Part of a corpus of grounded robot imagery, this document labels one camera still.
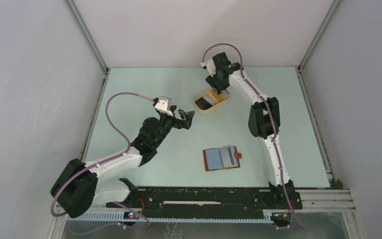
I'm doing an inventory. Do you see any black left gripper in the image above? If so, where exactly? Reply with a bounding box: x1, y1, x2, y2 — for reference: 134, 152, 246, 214
153, 106, 193, 147

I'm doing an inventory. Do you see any brown leather card holder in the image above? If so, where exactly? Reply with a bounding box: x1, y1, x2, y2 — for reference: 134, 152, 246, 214
202, 146, 242, 171

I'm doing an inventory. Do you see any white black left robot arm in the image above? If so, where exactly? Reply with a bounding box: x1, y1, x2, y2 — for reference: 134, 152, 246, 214
50, 110, 195, 218

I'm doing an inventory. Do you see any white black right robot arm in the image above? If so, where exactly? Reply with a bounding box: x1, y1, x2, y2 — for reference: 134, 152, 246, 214
201, 52, 299, 208

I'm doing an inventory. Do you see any white small card stack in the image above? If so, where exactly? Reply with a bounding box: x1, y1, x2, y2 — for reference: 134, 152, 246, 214
204, 96, 216, 106

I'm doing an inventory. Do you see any beige oval tray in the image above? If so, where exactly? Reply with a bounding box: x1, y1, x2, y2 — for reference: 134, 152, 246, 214
194, 89, 230, 114

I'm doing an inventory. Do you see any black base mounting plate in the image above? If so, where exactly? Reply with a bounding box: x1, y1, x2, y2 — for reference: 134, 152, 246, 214
122, 187, 302, 220

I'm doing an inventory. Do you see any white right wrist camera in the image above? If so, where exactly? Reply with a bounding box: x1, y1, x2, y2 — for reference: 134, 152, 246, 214
200, 58, 216, 77

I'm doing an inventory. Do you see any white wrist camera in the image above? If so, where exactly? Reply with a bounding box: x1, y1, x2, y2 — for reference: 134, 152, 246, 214
154, 96, 174, 117
200, 58, 216, 77

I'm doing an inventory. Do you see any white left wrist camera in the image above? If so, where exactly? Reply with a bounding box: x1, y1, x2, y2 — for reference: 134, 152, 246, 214
154, 96, 174, 117

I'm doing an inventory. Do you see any white cable duct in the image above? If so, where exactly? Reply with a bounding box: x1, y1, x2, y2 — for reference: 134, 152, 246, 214
74, 210, 273, 223

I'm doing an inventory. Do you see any aluminium frame rail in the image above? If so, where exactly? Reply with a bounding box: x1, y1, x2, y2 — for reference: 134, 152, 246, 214
56, 188, 357, 214

